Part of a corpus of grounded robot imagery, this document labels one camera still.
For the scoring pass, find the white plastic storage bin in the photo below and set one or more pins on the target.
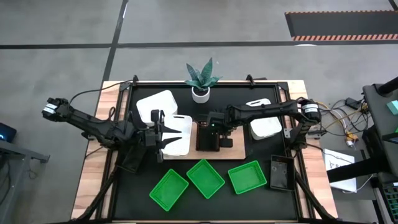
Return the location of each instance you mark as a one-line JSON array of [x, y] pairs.
[[155, 105], [265, 130]]

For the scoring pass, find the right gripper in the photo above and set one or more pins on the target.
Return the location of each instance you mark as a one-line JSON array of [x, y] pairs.
[[217, 121]]

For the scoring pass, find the black hazard-striped floor mat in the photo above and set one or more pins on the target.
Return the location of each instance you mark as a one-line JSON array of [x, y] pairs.
[[342, 25]]

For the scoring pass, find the backlit keyboard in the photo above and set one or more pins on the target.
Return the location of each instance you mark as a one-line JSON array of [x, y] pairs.
[[391, 199]]

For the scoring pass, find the grey metal stand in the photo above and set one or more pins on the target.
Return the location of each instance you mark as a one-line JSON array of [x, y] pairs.
[[18, 151]]

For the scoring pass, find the teal block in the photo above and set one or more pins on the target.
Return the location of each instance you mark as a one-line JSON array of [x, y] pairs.
[[393, 107]]

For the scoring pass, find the dark grey cart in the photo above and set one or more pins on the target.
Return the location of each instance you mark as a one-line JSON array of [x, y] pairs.
[[379, 124]]

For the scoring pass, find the black table mat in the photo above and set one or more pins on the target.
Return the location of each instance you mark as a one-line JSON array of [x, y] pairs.
[[217, 208]]

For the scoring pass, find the snake plant with white pot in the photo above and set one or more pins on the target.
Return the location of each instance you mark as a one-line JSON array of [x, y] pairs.
[[200, 96]]

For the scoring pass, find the black device with blue light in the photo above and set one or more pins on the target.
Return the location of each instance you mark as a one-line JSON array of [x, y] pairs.
[[7, 132]]

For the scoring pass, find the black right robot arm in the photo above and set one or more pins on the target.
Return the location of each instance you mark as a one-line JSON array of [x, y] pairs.
[[273, 109]]

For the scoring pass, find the small black clamp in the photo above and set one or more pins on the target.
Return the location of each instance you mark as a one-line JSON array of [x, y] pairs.
[[135, 79], [250, 78]]

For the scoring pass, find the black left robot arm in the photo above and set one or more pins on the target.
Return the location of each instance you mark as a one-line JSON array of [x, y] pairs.
[[93, 124]]

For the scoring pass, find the grey metal bracket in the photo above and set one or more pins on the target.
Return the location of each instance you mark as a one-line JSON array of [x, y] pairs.
[[287, 133]]

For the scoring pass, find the black cart bar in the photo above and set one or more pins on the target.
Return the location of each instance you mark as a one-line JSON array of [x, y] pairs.
[[357, 169]]

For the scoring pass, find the white cutting board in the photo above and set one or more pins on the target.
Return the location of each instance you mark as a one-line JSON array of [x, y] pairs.
[[185, 149]]

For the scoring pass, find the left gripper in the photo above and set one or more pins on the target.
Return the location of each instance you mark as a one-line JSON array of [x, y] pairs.
[[152, 137]]

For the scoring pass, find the green slotted plastic basket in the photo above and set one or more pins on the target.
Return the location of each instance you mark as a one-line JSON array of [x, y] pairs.
[[168, 190], [247, 177], [205, 179]]

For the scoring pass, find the black power adapter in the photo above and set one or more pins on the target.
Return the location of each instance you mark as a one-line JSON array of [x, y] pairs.
[[353, 103]]

